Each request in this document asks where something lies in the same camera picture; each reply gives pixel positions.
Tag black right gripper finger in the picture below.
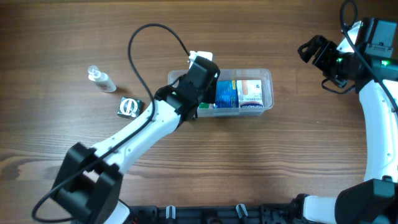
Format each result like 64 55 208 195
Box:
307 35 330 50
297 42 319 63

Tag white green medicine box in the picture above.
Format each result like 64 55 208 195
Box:
198 103 215 109

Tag blue box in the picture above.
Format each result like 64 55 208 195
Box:
215 80 238 108

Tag white plaster box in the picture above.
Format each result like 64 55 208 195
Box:
236 80 264 108

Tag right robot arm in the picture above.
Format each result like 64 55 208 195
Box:
298 18 397 223

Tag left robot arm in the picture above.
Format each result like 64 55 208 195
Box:
50 56 220 223

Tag clear plastic container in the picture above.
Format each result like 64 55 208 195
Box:
167 68 275 118

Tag green Zam-Buk box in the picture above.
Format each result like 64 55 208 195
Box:
117 96 142 119

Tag white calamol lotion bottle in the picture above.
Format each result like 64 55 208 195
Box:
88 65 117 93

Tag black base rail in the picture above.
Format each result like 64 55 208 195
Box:
125 203 308 224

